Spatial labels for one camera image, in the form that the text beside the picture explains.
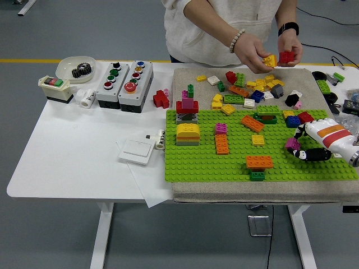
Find person's left hand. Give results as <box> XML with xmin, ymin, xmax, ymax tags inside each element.
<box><xmin>276</xmin><ymin>33</ymin><xmax>304</xmax><ymax>68</ymax></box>

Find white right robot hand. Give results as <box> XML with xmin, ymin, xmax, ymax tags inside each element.
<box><xmin>286</xmin><ymin>117</ymin><xmax>359</xmax><ymax>168</ymax></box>

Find person's right hand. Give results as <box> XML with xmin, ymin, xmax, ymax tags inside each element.
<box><xmin>233</xmin><ymin>32</ymin><xmax>278</xmax><ymax>75</ymax></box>

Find red sloped brick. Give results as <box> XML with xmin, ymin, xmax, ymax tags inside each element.
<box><xmin>297</xmin><ymin>111</ymin><xmax>315</xmax><ymax>124</ymax></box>

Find magenta square brick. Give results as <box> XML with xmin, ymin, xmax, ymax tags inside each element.
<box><xmin>214</xmin><ymin>122</ymin><xmax>228</xmax><ymax>136</ymax></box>
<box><xmin>285</xmin><ymin>137</ymin><xmax>302</xmax><ymax>152</ymax></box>

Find blue square brick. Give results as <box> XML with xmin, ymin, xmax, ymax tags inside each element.
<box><xmin>250</xmin><ymin>89</ymin><xmax>265</xmax><ymax>104</ymax></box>
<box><xmin>285</xmin><ymin>115</ymin><xmax>301</xmax><ymax>129</ymax></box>

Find orange long brick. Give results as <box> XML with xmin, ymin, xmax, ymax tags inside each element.
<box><xmin>228</xmin><ymin>85</ymin><xmax>250</xmax><ymax>98</ymax></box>
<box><xmin>214</xmin><ymin>133</ymin><xmax>230</xmax><ymax>155</ymax></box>
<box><xmin>246</xmin><ymin>155</ymin><xmax>274</xmax><ymax>171</ymax></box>
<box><xmin>241</xmin><ymin>114</ymin><xmax>265</xmax><ymax>133</ymax></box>

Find lime green studded baseplate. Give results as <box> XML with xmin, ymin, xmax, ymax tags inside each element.
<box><xmin>164</xmin><ymin>109</ymin><xmax>359</xmax><ymax>183</ymax></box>

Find grey curved brick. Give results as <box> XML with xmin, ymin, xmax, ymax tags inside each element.
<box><xmin>270</xmin><ymin>84</ymin><xmax>284</xmax><ymax>99</ymax></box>

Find lime long brick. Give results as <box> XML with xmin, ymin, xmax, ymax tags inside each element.
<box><xmin>223</xmin><ymin>94</ymin><xmax>245</xmax><ymax>105</ymax></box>
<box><xmin>316</xmin><ymin>79</ymin><xmax>332</xmax><ymax>94</ymax></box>
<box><xmin>256</xmin><ymin>104</ymin><xmax>282</xmax><ymax>116</ymax></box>

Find black brick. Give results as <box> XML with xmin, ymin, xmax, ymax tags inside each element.
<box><xmin>284</xmin><ymin>94</ymin><xmax>300</xmax><ymax>108</ymax></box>

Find red wide brick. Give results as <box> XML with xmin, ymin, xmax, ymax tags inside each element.
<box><xmin>176</xmin><ymin>100</ymin><xmax>200</xmax><ymax>114</ymax></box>

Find grey arch brick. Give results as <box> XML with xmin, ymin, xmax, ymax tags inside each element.
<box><xmin>176</xmin><ymin>112</ymin><xmax>199</xmax><ymax>126</ymax></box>

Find yellow orange grey brick stack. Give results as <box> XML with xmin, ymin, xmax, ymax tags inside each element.
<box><xmin>176</xmin><ymin>122</ymin><xmax>201</xmax><ymax>146</ymax></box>

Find red cross-shaped brick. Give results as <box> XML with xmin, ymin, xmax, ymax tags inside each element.
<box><xmin>153</xmin><ymin>89</ymin><xmax>171</xmax><ymax>109</ymax></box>

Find black wristwatch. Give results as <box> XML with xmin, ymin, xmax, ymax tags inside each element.
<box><xmin>277</xmin><ymin>21</ymin><xmax>300</xmax><ymax>38</ymax></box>

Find clear plastic bag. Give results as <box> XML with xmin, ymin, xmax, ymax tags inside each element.
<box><xmin>335</xmin><ymin>114</ymin><xmax>359</xmax><ymax>134</ymax></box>

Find black box yellow marks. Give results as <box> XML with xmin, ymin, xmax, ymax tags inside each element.
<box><xmin>343</xmin><ymin>99</ymin><xmax>359</xmax><ymax>115</ymax></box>

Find bag of blue parts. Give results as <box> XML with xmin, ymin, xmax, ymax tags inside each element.
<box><xmin>342</xmin><ymin>88</ymin><xmax>359</xmax><ymax>102</ymax></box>

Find person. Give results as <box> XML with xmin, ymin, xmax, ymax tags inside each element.
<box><xmin>161</xmin><ymin>0</ymin><xmax>298</xmax><ymax>68</ymax></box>

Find grey-brown mat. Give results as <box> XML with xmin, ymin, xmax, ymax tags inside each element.
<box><xmin>171</xmin><ymin>67</ymin><xmax>359</xmax><ymax>205</ymax></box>

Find white table leg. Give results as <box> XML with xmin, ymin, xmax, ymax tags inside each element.
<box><xmin>286</xmin><ymin>204</ymin><xmax>317</xmax><ymax>269</ymax></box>
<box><xmin>89</xmin><ymin>202</ymin><xmax>115</xmax><ymax>269</ymax></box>

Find silver floor outlet box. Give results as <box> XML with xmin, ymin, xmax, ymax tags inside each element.
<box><xmin>247</xmin><ymin>214</ymin><xmax>273</xmax><ymax>238</ymax></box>

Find white labelled cylinder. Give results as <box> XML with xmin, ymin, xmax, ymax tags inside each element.
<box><xmin>155</xmin><ymin>129</ymin><xmax>166</xmax><ymax>151</ymax></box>

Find grey emergency-stop control box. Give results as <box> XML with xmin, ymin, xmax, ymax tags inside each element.
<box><xmin>117</xmin><ymin>60</ymin><xmax>154</xmax><ymax>114</ymax></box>

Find grey four-button control box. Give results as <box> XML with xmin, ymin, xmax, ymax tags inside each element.
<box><xmin>96</xmin><ymin>61</ymin><xmax>130</xmax><ymax>109</ymax></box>

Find white paper sheet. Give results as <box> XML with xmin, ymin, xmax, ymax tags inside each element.
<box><xmin>116</xmin><ymin>138</ymin><xmax>174</xmax><ymax>209</ymax></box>

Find white pipe fitting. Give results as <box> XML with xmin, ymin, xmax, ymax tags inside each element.
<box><xmin>75</xmin><ymin>89</ymin><xmax>97</xmax><ymax>109</ymax></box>

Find black metal gear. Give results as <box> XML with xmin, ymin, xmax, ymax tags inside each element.
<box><xmin>71</xmin><ymin>62</ymin><xmax>93</xmax><ymax>78</ymax></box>

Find white plastic bowl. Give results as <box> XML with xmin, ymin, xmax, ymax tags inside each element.
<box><xmin>55</xmin><ymin>55</ymin><xmax>97</xmax><ymax>84</ymax></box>

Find white furniture foot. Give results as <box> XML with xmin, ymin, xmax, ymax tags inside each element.
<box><xmin>17</xmin><ymin>0</ymin><xmax>37</xmax><ymax>16</ymax></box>

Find white bead bracelet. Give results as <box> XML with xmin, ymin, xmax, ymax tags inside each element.
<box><xmin>228</xmin><ymin>28</ymin><xmax>246</xmax><ymax>54</ymax></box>

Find long black floor cable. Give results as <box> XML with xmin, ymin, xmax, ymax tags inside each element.
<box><xmin>301</xmin><ymin>43</ymin><xmax>359</xmax><ymax>70</ymax></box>

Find black cable with connector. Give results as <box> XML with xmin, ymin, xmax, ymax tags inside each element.
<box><xmin>330</xmin><ymin>55</ymin><xmax>346</xmax><ymax>70</ymax></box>

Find dark green frame brick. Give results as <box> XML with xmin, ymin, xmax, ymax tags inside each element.
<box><xmin>253</xmin><ymin>112</ymin><xmax>279</xmax><ymax>125</ymax></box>

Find black cable under table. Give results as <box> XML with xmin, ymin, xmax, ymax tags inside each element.
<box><xmin>266</xmin><ymin>206</ymin><xmax>275</xmax><ymax>269</ymax></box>

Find white wall switch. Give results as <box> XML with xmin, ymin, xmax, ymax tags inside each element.
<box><xmin>118</xmin><ymin>139</ymin><xmax>154</xmax><ymax>166</ymax></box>

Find cream red-green switch box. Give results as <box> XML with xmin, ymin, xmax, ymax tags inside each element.
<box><xmin>38</xmin><ymin>75</ymin><xmax>74</xmax><ymax>104</ymax></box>

